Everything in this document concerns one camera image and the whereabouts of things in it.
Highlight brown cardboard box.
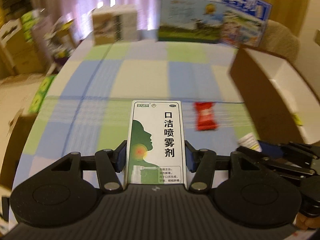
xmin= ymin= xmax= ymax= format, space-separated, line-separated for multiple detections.
xmin=229 ymin=47 xmax=320 ymax=145

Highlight plaid tablecloth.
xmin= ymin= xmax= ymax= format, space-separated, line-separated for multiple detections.
xmin=20 ymin=40 xmax=308 ymax=205

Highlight green patterned box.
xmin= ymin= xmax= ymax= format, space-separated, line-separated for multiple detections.
xmin=27 ymin=75 xmax=57 ymax=115

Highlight green white boxes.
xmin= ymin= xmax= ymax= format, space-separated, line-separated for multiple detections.
xmin=20 ymin=10 xmax=48 ymax=45

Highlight beige product box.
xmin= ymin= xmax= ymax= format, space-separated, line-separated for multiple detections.
xmin=91 ymin=9 xmax=139 ymax=46

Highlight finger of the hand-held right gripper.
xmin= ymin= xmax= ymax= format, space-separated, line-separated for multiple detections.
xmin=257 ymin=141 xmax=319 ymax=159
xmin=236 ymin=146 xmax=317 ymax=180

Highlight red snack packet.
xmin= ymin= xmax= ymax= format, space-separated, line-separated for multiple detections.
xmin=193 ymin=101 xmax=219 ymax=132

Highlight clear plastic bag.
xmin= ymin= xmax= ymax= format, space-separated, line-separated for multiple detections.
xmin=32 ymin=9 xmax=80 ymax=65

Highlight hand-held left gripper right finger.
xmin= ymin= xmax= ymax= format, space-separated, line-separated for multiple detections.
xmin=184 ymin=140 xmax=260 ymax=194

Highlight beige quilted chair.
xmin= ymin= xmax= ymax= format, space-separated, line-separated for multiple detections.
xmin=260 ymin=20 xmax=300 ymax=67

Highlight milk carton with cow print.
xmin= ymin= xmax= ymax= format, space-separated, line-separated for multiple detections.
xmin=154 ymin=0 xmax=224 ymax=44

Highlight cardboard box with white flap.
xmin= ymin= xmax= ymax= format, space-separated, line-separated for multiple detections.
xmin=0 ymin=17 xmax=43 ymax=78

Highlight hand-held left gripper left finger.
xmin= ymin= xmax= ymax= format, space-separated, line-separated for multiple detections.
xmin=51 ymin=140 xmax=128 ymax=193

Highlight green white medicine box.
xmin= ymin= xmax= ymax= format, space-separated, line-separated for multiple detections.
xmin=123 ymin=100 xmax=187 ymax=188

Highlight person's right hand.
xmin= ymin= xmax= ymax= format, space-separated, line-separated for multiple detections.
xmin=295 ymin=215 xmax=320 ymax=233

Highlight milk carton with cartoon print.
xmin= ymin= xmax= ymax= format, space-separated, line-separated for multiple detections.
xmin=220 ymin=0 xmax=272 ymax=48

